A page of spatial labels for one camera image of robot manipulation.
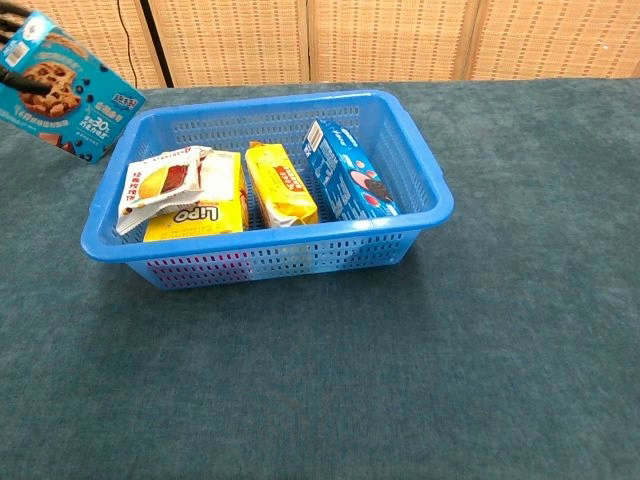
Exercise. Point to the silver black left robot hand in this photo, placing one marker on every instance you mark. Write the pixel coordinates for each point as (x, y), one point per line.
(25, 82)

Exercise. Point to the teal chocolate chip cookie box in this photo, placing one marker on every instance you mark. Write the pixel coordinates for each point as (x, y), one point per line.
(95, 120)

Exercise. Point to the white cake snack packet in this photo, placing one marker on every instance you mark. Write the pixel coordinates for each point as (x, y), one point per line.
(150, 185)

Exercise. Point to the yellow Lipo biscuit bag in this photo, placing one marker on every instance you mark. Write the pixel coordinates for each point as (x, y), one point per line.
(210, 220)

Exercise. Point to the yellow cracker packet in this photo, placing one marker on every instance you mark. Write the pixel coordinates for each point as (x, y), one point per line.
(282, 185)

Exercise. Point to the blue Oreo cookie box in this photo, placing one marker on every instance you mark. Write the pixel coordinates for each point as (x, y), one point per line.
(345, 180)

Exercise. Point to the blue plastic perforated basket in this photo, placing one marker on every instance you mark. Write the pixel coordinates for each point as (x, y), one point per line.
(250, 245)

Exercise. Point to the woven bamboo screen panel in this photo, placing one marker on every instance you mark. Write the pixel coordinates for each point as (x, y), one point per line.
(390, 40)
(225, 40)
(560, 40)
(100, 30)

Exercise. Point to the black stand pole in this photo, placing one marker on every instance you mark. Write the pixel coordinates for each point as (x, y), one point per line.
(156, 45)

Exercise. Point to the teal table cloth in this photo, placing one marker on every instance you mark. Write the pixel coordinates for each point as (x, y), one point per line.
(320, 375)

